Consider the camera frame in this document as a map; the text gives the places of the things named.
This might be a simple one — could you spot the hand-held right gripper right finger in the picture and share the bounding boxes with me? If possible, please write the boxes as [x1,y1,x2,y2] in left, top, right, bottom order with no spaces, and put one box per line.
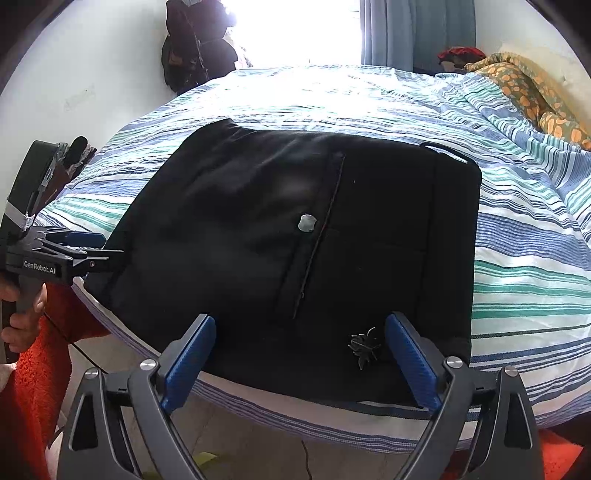
[385,311,546,480]

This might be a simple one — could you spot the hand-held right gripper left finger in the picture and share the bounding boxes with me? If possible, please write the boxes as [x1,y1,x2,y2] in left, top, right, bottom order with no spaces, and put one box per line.
[56,314,218,480]

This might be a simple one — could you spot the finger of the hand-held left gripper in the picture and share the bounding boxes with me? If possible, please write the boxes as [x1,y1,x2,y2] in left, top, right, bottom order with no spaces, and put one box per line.
[37,228,106,248]
[69,249,124,278]

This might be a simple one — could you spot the black pants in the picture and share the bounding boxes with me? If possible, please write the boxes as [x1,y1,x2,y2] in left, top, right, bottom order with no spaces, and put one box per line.
[85,117,482,409]

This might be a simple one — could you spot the person's left hand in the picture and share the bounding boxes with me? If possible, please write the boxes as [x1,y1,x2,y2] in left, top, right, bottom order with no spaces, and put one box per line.
[0,279,49,354]

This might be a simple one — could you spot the dark object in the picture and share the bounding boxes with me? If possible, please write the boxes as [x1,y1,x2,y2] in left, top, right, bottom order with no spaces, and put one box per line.
[64,136,98,168]

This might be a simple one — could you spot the red fleece clothing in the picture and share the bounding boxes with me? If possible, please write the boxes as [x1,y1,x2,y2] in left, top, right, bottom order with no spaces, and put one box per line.
[0,285,108,480]
[538,428,583,468]

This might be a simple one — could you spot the striped bed sheet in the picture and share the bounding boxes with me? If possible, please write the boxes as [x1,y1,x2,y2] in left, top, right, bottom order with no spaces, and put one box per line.
[37,65,591,455]

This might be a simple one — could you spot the dark hanging clothes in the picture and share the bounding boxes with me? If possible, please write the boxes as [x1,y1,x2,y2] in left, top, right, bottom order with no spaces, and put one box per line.
[161,0,238,95]

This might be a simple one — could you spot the red and black garment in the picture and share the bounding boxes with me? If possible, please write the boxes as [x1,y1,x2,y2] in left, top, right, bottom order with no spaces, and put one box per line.
[438,46,486,73]

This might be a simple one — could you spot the blue curtain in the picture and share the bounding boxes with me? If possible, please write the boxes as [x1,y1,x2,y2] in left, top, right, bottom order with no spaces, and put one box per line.
[360,0,476,75]

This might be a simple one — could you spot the white padded headboard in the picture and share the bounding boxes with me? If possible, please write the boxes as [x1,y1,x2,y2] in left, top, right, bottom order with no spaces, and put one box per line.
[480,39,585,116]

